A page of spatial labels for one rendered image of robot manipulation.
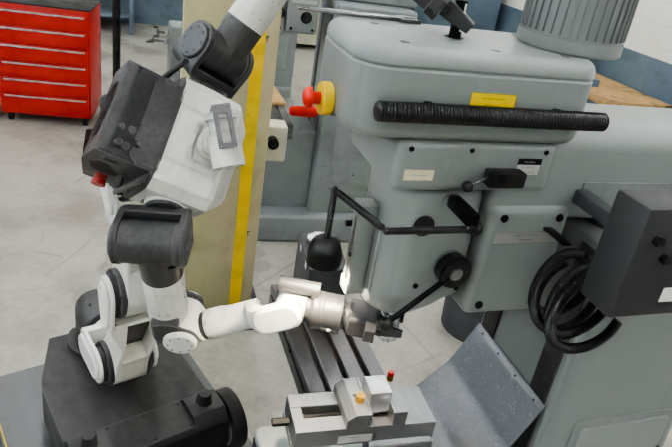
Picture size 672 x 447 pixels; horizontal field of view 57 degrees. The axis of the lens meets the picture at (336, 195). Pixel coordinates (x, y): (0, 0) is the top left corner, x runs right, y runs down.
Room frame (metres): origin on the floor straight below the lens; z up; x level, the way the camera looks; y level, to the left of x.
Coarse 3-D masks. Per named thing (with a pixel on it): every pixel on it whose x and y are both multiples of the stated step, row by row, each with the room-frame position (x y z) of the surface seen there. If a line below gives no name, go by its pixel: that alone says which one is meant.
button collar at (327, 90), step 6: (318, 84) 1.10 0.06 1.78; (324, 84) 1.08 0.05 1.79; (330, 84) 1.08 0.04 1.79; (318, 90) 1.10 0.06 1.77; (324, 90) 1.07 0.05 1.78; (330, 90) 1.07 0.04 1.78; (324, 96) 1.06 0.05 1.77; (330, 96) 1.06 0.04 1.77; (324, 102) 1.06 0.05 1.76; (330, 102) 1.06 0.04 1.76; (318, 108) 1.08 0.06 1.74; (324, 108) 1.06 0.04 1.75; (330, 108) 1.06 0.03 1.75; (324, 114) 1.07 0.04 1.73
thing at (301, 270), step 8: (312, 232) 1.74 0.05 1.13; (320, 232) 1.75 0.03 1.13; (304, 240) 1.70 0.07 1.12; (304, 248) 1.65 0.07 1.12; (296, 256) 1.74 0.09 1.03; (304, 256) 1.63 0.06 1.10; (296, 264) 1.72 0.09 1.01; (304, 264) 1.61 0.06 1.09; (344, 264) 1.60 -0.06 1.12; (296, 272) 1.70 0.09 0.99; (304, 272) 1.60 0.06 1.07; (312, 272) 1.54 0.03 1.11; (320, 272) 1.55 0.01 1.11; (328, 272) 1.55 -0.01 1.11; (336, 272) 1.56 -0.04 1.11; (312, 280) 1.54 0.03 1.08; (320, 280) 1.55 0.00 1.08; (328, 280) 1.55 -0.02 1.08; (336, 280) 1.56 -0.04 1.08; (328, 288) 1.55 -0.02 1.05; (336, 288) 1.56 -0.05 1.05
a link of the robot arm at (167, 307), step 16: (144, 288) 1.09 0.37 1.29; (160, 288) 1.07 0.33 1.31; (176, 288) 1.09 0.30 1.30; (160, 304) 1.09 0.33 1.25; (176, 304) 1.11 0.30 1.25; (160, 320) 1.11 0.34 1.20; (176, 320) 1.11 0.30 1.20; (160, 336) 1.11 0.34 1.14; (176, 336) 1.10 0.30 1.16; (192, 336) 1.12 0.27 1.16; (176, 352) 1.12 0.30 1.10
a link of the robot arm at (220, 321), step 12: (192, 300) 1.20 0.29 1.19; (192, 312) 1.17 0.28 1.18; (204, 312) 1.18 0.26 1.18; (216, 312) 1.17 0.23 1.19; (228, 312) 1.17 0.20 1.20; (240, 312) 1.16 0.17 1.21; (180, 324) 1.13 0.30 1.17; (192, 324) 1.14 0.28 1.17; (204, 324) 1.15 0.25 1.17; (216, 324) 1.15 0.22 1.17; (228, 324) 1.15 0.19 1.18; (240, 324) 1.15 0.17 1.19; (204, 336) 1.15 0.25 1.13; (216, 336) 1.15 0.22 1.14
